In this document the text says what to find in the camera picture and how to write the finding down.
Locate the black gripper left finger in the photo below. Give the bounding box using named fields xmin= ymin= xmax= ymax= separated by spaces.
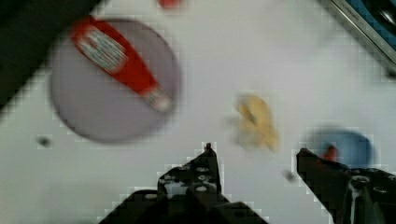
xmin=98 ymin=144 xmax=268 ymax=224

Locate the blue round sticker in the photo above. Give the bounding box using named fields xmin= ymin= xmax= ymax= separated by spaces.
xmin=305 ymin=128 xmax=374 ymax=168

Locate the grey round plate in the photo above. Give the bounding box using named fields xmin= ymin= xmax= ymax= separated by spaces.
xmin=49 ymin=19 xmax=181 ymax=145

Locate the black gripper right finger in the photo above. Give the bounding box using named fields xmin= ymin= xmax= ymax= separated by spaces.
xmin=296 ymin=148 xmax=396 ymax=224

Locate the silver black toaster oven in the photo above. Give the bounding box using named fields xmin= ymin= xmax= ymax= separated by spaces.
xmin=317 ymin=0 xmax=396 ymax=79

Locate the red ketchup bottle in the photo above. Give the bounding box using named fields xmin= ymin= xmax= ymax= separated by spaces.
xmin=71 ymin=16 xmax=172 ymax=112

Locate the red strawberry toy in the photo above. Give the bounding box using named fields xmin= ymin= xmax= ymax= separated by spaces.
xmin=157 ymin=0 xmax=182 ymax=9

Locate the yellow peeled banana toy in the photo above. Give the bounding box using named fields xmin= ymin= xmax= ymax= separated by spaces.
xmin=235 ymin=94 xmax=278 ymax=151

